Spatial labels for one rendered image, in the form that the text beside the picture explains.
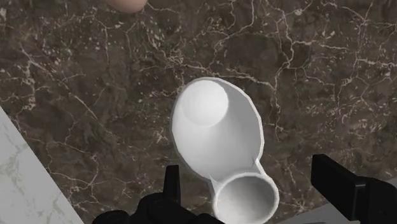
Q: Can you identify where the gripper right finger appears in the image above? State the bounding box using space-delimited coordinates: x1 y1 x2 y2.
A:
310 154 397 224

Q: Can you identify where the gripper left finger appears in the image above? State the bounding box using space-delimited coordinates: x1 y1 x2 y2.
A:
92 164 225 224

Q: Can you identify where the beige rounded object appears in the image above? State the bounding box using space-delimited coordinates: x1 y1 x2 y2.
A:
105 0 148 14

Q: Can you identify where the white mug with handle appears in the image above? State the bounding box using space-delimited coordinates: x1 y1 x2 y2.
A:
169 76 280 224

